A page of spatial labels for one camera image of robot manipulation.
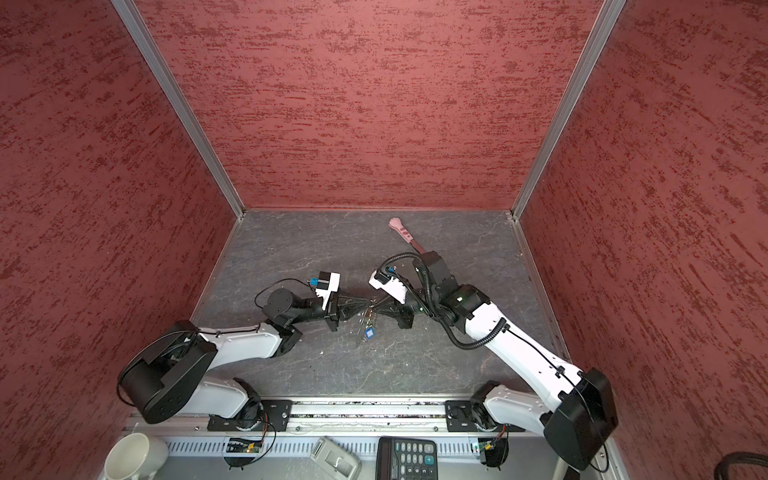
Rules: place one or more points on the grey plastic device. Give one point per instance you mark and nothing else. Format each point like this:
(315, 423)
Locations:
(335, 461)

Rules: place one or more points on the white mug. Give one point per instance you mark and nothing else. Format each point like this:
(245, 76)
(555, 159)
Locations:
(134, 456)

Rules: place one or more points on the aluminium front rail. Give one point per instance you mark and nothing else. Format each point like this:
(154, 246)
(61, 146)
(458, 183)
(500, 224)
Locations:
(400, 415)

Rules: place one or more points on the black calculator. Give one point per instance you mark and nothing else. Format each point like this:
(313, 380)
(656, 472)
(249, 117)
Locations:
(406, 459)

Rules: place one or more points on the pink handled knife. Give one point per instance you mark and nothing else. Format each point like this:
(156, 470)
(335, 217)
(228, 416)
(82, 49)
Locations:
(396, 224)

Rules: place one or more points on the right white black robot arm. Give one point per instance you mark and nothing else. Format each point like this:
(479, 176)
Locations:
(575, 411)

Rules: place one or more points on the aluminium corner post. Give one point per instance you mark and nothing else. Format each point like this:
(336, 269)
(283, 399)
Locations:
(605, 22)
(133, 21)

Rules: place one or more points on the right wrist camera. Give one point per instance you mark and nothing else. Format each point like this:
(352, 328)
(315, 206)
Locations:
(388, 281)

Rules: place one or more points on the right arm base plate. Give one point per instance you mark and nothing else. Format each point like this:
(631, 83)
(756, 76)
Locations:
(469, 416)

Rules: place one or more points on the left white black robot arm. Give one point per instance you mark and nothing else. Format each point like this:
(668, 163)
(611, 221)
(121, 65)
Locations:
(172, 375)

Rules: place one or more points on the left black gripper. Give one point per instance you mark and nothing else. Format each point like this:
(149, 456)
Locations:
(341, 306)

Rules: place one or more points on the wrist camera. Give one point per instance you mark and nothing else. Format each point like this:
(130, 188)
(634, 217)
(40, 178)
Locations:
(388, 281)
(325, 285)

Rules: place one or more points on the right aluminium corner post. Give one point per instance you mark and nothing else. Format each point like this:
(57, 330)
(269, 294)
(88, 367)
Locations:
(605, 22)

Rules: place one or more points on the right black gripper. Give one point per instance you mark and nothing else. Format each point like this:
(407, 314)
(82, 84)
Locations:
(398, 312)

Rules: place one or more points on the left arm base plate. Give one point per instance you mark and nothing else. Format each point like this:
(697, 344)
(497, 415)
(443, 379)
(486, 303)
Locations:
(270, 415)

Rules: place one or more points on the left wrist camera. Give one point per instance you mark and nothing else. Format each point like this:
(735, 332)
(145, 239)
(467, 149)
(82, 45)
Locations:
(325, 285)

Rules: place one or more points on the left aluminium corner post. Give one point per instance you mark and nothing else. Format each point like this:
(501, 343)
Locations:
(133, 21)

